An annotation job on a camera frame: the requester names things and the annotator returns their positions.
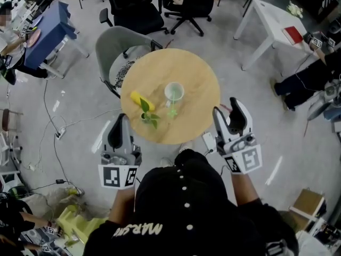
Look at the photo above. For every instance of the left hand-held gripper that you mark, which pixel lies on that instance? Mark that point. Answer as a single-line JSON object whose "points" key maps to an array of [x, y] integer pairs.
{"points": [[118, 176]]}

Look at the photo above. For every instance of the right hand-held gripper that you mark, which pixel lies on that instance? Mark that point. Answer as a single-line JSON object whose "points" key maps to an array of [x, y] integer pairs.
{"points": [[243, 156]]}

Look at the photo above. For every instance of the green star stick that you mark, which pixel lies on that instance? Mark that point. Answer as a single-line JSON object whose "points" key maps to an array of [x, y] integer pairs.
{"points": [[172, 113]]}

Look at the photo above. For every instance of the person's right forearm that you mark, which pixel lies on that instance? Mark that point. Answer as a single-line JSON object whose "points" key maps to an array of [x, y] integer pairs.
{"points": [[243, 188]]}

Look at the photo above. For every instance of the person's left forearm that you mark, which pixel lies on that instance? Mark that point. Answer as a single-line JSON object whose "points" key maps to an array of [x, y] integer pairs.
{"points": [[122, 204]]}

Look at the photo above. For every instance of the white power adapter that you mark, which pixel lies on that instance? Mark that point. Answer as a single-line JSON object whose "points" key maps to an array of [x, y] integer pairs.
{"points": [[209, 141]]}

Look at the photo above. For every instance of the small green potted plant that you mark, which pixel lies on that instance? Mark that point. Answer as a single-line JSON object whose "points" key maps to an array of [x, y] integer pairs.
{"points": [[145, 107]]}

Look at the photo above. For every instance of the yellow toy corn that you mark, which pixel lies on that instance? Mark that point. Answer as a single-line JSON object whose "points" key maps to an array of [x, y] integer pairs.
{"points": [[136, 97]]}

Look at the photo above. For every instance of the person's white shoe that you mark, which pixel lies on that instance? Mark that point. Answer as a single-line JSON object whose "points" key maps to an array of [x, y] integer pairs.
{"points": [[186, 146]]}

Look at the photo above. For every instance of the white power strip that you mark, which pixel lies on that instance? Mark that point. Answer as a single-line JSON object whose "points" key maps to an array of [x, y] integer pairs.
{"points": [[60, 132]]}

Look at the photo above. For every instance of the black-and-white patterned cushion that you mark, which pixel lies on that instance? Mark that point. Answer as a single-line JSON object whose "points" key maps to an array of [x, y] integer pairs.
{"points": [[123, 72]]}

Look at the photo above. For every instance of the black power brick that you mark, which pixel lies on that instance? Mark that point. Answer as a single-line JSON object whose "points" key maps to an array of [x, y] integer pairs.
{"points": [[59, 181]]}

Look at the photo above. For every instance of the grey shell chair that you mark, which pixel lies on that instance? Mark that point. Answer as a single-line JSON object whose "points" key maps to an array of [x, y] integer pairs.
{"points": [[117, 40]]}

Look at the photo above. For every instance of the yellow-green plastic stool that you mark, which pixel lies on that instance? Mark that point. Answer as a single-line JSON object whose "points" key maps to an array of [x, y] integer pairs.
{"points": [[80, 223]]}

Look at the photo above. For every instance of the red book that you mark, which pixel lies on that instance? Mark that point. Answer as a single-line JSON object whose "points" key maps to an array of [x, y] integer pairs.
{"points": [[292, 35]]}

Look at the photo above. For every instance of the white rectangular table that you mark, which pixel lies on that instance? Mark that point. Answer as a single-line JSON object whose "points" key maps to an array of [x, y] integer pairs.
{"points": [[271, 20]]}

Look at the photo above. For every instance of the cardboard box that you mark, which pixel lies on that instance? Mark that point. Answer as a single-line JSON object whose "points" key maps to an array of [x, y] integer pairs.
{"points": [[309, 203]]}

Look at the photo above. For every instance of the black office chair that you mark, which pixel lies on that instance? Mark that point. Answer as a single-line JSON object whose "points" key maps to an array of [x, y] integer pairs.
{"points": [[136, 12], [191, 7]]}

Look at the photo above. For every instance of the blue covered table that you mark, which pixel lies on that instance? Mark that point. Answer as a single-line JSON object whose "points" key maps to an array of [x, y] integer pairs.
{"points": [[49, 31]]}

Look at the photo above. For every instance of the pink plate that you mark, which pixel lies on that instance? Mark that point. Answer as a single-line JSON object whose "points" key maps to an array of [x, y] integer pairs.
{"points": [[33, 37]]}

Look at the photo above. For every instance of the white flower bunch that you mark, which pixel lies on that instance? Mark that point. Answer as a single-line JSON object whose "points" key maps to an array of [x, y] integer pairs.
{"points": [[295, 9]]}

